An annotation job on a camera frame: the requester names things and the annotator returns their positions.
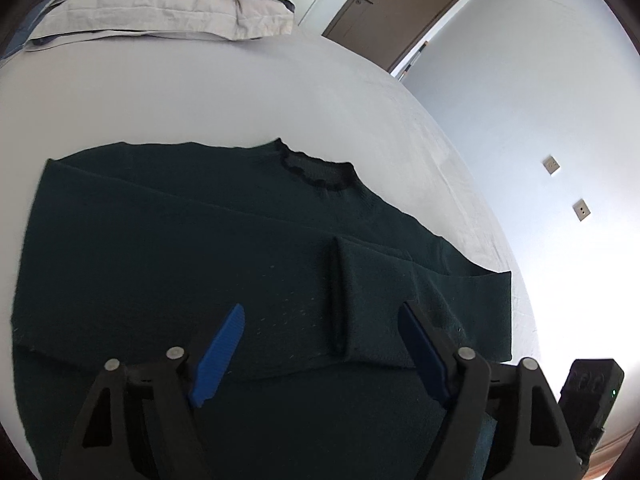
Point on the folded grey and blue duvet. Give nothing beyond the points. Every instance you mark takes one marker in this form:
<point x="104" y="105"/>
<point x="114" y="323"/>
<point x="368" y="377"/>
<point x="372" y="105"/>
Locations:
<point x="160" y="7"/>

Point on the dark green sweater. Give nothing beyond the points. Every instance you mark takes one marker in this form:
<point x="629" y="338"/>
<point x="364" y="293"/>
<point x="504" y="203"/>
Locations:
<point x="200" y="235"/>

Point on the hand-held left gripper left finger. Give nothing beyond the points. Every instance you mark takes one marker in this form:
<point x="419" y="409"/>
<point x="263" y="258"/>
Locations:
<point x="220" y="350"/>

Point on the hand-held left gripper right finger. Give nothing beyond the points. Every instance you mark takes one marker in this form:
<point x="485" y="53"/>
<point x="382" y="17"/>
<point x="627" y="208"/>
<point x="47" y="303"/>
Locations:
<point x="422" y="350"/>

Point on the thin pole beside door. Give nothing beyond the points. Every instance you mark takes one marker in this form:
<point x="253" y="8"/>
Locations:
<point x="414" y="60"/>

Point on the square wall socket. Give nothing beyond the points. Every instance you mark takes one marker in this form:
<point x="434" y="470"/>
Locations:
<point x="582" y="210"/>
<point x="552" y="165"/>

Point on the bed with white sheet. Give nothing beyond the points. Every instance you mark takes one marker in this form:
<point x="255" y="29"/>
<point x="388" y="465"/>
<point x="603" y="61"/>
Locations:
<point x="200" y="95"/>

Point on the brown wooden door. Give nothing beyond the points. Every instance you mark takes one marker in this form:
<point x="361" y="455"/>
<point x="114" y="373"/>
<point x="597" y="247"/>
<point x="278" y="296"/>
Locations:
<point x="395" y="10"/>

